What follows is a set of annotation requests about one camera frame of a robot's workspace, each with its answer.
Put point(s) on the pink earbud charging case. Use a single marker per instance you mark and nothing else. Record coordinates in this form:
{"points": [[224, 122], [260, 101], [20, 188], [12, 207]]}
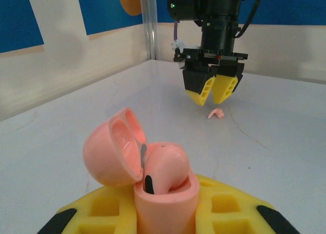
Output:
{"points": [[165, 211]]}

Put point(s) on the aluminium corner post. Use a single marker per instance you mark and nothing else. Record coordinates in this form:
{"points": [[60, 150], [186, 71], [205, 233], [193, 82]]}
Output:
{"points": [[149, 25]]}

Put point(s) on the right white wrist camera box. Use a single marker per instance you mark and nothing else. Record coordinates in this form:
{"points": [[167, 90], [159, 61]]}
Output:
{"points": [[178, 44]]}

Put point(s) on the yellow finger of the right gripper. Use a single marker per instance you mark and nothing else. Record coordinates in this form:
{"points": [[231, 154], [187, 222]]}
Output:
{"points": [[225, 88], [197, 86]]}

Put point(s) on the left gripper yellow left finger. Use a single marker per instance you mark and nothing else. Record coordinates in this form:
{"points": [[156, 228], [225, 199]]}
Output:
{"points": [[102, 213]]}

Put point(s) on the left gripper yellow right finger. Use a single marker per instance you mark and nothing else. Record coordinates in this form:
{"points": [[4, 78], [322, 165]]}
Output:
{"points": [[229, 211]]}

